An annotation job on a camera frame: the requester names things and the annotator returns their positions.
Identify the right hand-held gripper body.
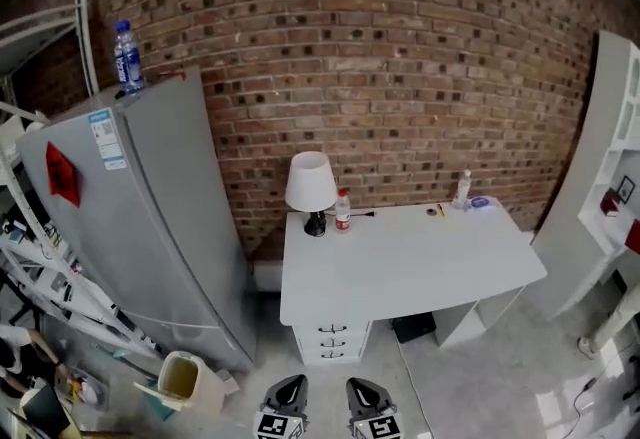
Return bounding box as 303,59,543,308
349,409,404,439

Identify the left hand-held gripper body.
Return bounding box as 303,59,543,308
252,404,307,439

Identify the white desk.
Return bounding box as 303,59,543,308
278,195,549,367

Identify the small cardboard box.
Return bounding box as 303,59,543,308
214,369,241,396

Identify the cream trash bin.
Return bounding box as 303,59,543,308
157,350,226,421

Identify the black box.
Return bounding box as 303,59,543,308
389,311,437,344

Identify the red label plastic bottle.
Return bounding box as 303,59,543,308
334,187,352,233

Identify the silver refrigerator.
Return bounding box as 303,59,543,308
17,66,259,373

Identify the white shade table lamp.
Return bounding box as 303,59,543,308
284,151,338,237

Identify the small clear bottle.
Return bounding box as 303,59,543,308
452,169,473,209

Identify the black laptop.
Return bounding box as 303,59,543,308
19,382,71,439

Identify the white bookcase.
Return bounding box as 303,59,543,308
530,30,640,323

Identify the bright red book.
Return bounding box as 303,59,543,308
624,219,640,256

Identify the dark red book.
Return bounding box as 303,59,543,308
599,189,621,218

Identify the white blue label sticker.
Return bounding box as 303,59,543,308
89,109,126,172

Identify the red diamond sticker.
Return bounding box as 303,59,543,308
45,141,81,208

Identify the blue label water bottle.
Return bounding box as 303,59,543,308
112,20,146,96

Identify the white cable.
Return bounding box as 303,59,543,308
397,336,436,439

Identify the black lamp cord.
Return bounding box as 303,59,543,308
324,210,376,221

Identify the black cable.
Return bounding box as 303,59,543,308
572,341,640,418

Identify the black picture frame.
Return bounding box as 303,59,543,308
615,175,636,203

